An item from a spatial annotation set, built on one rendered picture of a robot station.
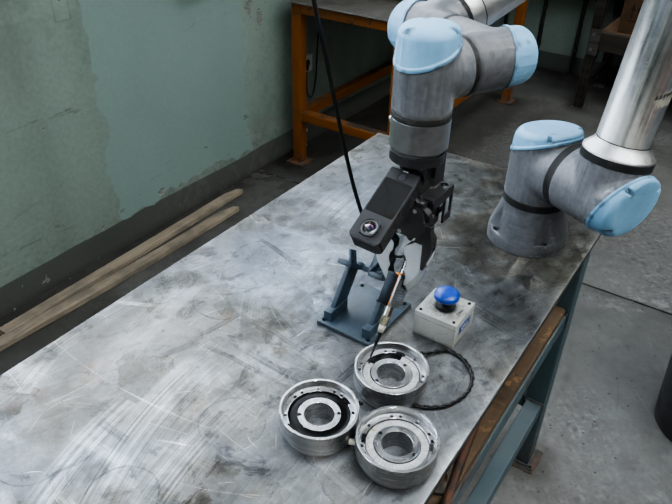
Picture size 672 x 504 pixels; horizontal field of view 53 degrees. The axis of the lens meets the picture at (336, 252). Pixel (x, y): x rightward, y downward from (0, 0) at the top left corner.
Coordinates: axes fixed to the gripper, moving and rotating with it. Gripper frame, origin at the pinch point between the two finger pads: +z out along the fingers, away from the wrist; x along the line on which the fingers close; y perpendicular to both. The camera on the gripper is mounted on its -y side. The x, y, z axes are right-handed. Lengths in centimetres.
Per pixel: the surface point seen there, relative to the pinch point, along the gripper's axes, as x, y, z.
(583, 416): -20, 88, 93
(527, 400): -9, 60, 69
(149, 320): 34.8, -16.7, 13.2
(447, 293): -4.1, 9.0, 5.7
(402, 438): -10.6, -14.9, 11.4
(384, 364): -2.1, -5.5, 10.4
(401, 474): -13.9, -21.1, 9.5
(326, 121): 132, 168, 67
